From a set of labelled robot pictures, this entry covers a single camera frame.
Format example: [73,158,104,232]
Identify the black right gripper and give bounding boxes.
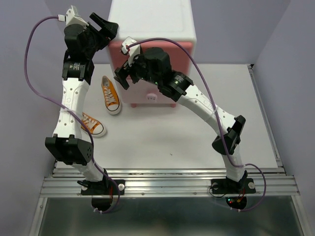
[115,49,162,88]

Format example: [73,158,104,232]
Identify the orange sneaker near cabinet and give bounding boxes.
[101,76,122,115]

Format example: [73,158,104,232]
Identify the white plastic shoe cabinet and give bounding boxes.
[107,0,197,109]

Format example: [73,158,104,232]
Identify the pink bunny lower knob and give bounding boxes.
[146,93,158,103]

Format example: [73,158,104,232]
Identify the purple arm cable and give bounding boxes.
[25,15,121,214]
[125,37,266,213]

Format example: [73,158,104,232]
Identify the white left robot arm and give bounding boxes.
[45,8,124,195]

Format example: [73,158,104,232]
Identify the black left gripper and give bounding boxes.
[86,15,119,58]

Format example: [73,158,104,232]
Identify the light pink lower drawer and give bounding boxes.
[115,79,176,108]

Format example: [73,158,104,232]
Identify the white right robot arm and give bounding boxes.
[114,45,255,195]

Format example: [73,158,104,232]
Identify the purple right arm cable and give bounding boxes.
[125,37,266,213]

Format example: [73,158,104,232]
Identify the orange sneaker near arm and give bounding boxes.
[81,113,107,138]

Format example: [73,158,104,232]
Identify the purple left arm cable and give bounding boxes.
[25,15,121,214]

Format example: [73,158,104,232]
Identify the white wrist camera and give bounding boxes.
[121,36,141,66]
[65,5,88,27]

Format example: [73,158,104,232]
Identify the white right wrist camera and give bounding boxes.
[121,36,141,66]

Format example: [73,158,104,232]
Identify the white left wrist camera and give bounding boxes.
[65,5,88,27]

